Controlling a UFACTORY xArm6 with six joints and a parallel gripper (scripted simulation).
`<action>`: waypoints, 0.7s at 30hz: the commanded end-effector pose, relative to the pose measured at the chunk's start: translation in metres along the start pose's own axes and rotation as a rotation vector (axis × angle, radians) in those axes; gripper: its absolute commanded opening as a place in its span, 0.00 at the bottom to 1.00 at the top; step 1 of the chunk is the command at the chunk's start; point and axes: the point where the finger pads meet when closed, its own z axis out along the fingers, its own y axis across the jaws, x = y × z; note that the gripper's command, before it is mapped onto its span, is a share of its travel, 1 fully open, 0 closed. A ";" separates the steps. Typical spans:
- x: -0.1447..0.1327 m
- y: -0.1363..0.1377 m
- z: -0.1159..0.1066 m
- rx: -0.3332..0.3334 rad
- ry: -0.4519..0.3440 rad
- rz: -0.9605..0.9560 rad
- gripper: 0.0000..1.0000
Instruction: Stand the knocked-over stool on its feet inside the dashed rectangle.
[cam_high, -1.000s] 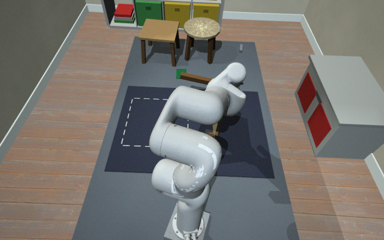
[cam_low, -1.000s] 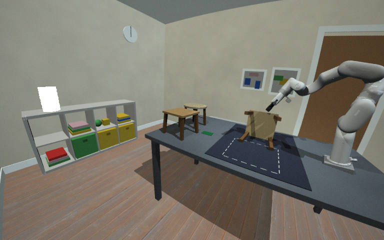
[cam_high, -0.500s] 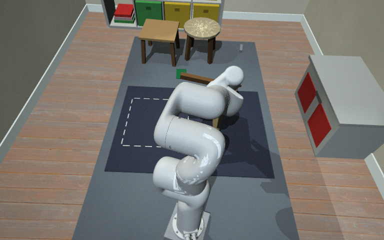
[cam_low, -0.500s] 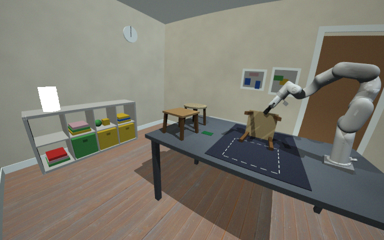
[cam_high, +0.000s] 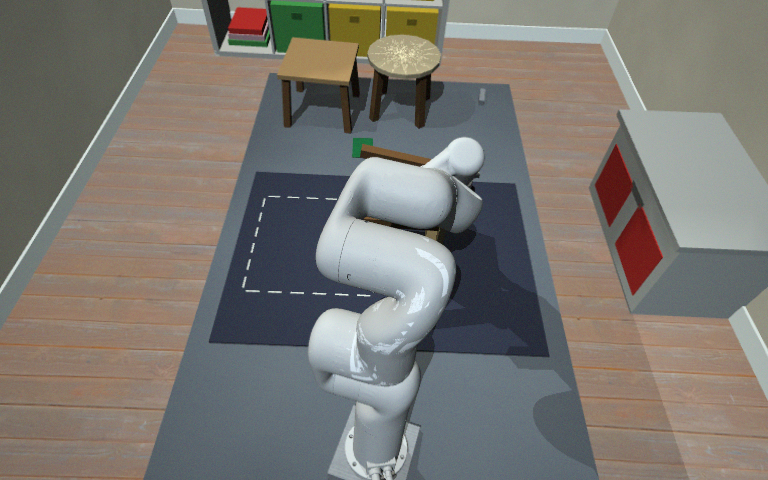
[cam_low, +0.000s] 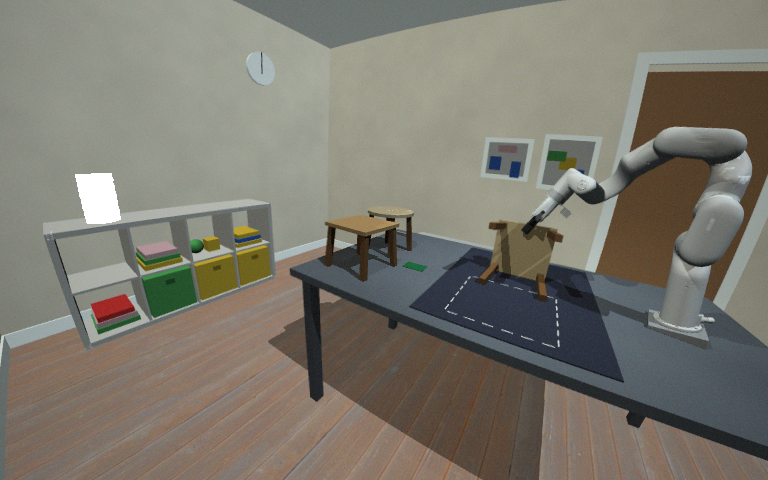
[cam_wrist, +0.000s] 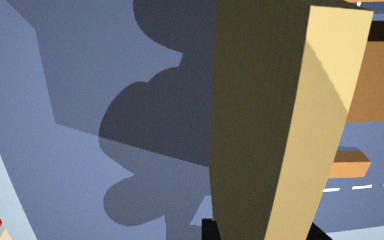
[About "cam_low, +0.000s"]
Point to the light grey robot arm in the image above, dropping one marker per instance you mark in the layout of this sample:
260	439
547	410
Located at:
716	219

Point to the dark navy floor mat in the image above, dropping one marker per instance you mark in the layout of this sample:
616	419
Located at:
583	338

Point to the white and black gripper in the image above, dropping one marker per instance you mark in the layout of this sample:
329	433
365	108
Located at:
543	210

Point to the green square block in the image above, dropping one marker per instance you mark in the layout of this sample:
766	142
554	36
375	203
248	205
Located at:
414	266

